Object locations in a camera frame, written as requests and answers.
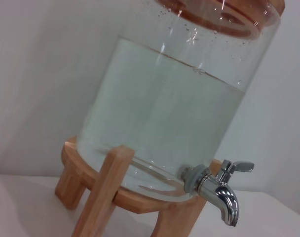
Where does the chrome faucet with lever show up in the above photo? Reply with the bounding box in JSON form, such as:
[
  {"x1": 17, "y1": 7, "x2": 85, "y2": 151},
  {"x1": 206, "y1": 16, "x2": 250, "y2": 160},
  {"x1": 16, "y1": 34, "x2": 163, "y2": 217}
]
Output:
[{"x1": 179, "y1": 159, "x2": 256, "y2": 227}]

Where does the glass water dispenser jar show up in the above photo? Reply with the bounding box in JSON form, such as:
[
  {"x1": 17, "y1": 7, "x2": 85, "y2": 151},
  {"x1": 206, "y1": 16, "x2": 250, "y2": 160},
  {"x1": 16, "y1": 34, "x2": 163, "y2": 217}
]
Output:
[{"x1": 75, "y1": 0, "x2": 286, "y2": 201}]

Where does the wooden dispenser stand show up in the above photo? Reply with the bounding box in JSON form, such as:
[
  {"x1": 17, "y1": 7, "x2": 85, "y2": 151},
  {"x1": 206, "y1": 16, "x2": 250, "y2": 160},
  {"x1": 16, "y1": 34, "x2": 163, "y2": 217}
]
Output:
[{"x1": 55, "y1": 137, "x2": 224, "y2": 237}]

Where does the wooden jar lid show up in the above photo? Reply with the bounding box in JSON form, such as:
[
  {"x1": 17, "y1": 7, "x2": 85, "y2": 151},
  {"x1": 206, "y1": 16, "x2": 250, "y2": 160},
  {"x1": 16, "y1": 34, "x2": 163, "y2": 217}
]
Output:
[{"x1": 154, "y1": 0, "x2": 286, "y2": 38}]

